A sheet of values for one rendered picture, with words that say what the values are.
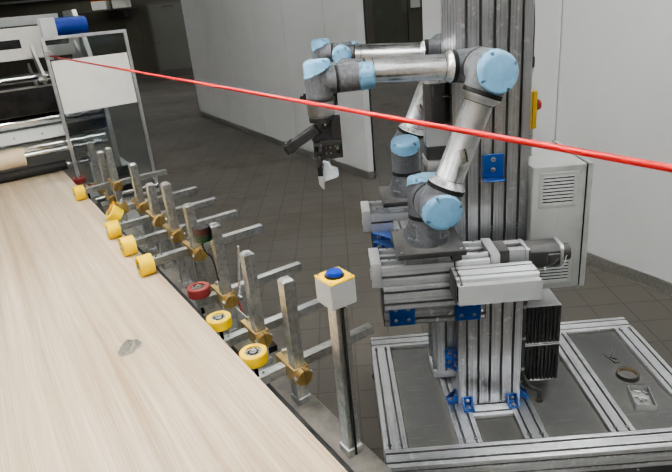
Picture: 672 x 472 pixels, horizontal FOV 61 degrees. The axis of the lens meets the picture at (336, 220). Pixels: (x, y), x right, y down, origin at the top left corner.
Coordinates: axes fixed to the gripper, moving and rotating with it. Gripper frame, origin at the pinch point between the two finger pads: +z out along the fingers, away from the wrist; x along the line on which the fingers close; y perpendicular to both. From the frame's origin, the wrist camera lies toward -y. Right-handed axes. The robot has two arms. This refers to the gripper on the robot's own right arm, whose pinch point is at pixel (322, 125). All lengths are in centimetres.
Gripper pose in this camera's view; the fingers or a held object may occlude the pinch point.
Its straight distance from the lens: 247.2
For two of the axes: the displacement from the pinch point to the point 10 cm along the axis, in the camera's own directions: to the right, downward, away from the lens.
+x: -0.1, -3.6, 9.3
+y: 10.0, -0.9, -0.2
